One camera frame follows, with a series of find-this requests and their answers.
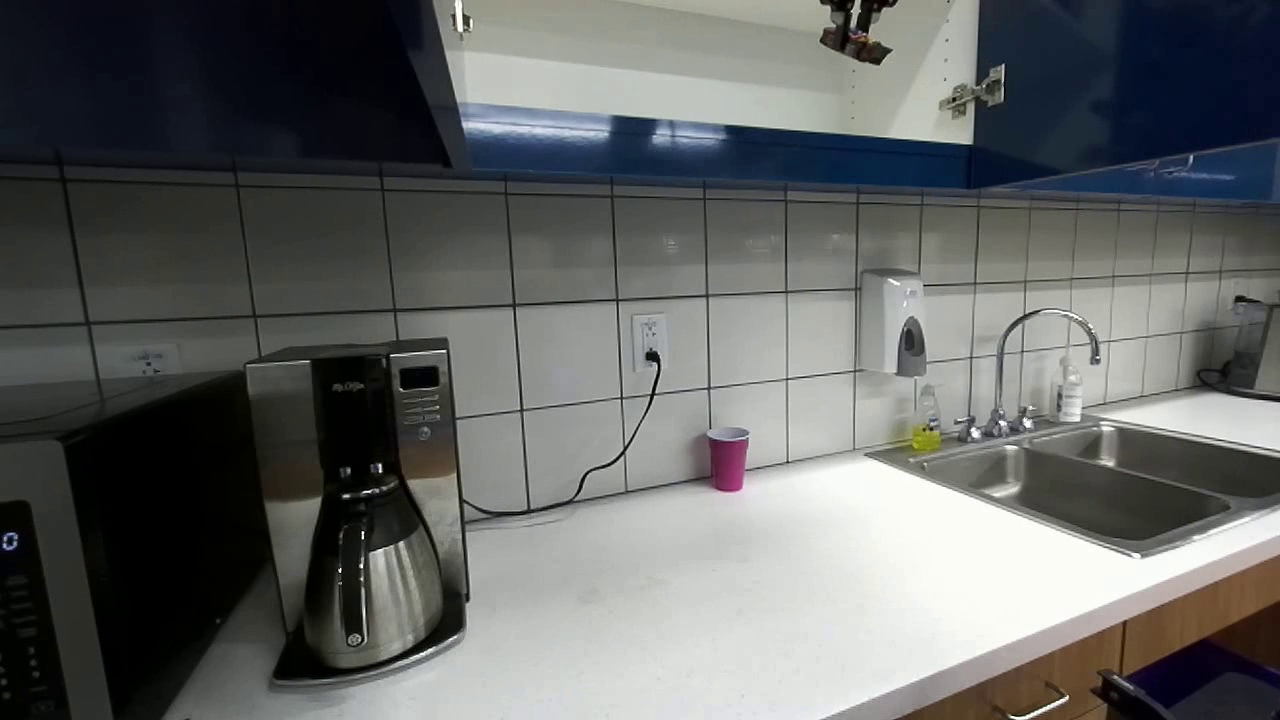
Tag dark countertop appliance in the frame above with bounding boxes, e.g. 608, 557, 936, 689
1194, 292, 1280, 402

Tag stainless steel coffee maker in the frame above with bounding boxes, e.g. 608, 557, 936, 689
243, 335, 473, 691

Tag wide glossy blue cabinet door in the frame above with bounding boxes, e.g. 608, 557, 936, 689
0, 0, 466, 170

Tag black power cord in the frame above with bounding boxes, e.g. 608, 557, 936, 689
459, 347, 667, 520

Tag yellow dish soap bottle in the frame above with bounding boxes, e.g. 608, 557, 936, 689
901, 377, 949, 460

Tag blue upper cabinets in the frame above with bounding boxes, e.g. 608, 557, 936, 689
430, 0, 991, 193

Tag black stainless microwave oven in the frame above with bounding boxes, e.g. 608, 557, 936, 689
0, 370, 271, 720

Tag white wall soap dispenser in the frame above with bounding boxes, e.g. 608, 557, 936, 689
855, 267, 933, 381

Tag white pump bottle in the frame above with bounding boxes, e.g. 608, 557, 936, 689
1050, 350, 1086, 429

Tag metal cabinet door hinge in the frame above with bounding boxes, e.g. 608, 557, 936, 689
936, 61, 1010, 120

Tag stainless steel coffee carafe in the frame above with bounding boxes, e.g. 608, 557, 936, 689
301, 455, 450, 677

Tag metal drawer handle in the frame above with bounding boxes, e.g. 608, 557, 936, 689
991, 680, 1075, 720

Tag brown Snickers bar packet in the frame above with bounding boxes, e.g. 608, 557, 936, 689
819, 23, 896, 67

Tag chrome gooseneck faucet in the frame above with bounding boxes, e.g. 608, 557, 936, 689
958, 304, 1107, 445

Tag pink plastic cup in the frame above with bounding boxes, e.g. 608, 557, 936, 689
702, 422, 753, 497

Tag white wall power outlet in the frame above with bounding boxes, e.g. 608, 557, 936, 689
629, 312, 670, 377
131, 343, 181, 382

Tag wooden base cabinet panel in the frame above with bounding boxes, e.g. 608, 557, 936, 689
1116, 557, 1280, 680

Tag wooden drawer front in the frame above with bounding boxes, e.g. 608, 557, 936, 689
905, 622, 1123, 720

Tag blue plastic bin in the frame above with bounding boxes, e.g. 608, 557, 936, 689
1090, 634, 1280, 720

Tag glossy blue door with hinge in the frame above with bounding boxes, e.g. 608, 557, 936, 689
972, 0, 1280, 209

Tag stainless steel double sink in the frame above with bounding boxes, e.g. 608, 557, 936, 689
871, 414, 1280, 558

